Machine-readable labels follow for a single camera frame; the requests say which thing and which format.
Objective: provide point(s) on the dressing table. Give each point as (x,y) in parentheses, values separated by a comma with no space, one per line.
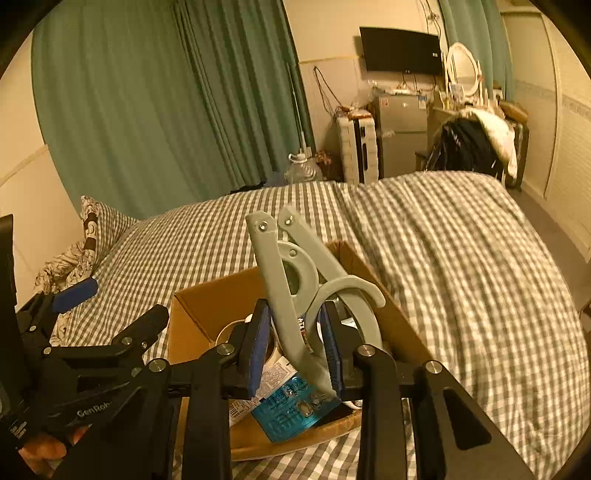
(438,110)

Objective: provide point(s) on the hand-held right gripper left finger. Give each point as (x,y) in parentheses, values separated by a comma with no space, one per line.
(259,355)

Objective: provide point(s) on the person's left hand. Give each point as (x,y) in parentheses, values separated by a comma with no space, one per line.
(44,454)

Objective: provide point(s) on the blue packet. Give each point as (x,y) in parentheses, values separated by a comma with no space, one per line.
(286,410)

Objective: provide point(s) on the black backpack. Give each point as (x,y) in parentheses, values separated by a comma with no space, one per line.
(461,147)

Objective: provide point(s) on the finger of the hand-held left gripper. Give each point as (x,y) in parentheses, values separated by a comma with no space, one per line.
(145,325)
(76,293)

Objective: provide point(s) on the silver small fridge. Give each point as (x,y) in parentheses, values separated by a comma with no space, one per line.
(400,134)

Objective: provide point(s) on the floral duvet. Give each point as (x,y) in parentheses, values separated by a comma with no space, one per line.
(60,272)

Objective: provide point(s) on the grey folding hanger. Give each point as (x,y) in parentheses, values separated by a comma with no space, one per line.
(277,277)

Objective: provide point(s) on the green curtain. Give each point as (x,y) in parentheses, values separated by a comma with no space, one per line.
(115,101)
(258,92)
(480,32)

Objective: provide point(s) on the white suitcase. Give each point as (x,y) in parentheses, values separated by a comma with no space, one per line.
(355,147)

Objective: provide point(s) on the floral pillow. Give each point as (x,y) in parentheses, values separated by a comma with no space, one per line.
(91,226)

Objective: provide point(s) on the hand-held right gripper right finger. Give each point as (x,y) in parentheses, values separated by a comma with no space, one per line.
(331,355)

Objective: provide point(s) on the clear water bottle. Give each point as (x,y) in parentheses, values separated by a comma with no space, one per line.
(302,170)

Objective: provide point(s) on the checked bed sheet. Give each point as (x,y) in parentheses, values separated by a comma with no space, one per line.
(461,286)

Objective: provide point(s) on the oval white mirror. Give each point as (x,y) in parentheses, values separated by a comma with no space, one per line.
(463,69)

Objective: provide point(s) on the black wall television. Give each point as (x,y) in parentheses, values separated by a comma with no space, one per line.
(400,50)

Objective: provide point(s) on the white bowl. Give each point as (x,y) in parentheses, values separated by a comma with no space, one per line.
(228,328)

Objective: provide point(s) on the brown cardboard box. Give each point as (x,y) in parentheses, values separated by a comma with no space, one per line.
(203,304)

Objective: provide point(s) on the white jacket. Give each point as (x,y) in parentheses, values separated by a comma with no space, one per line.
(496,129)

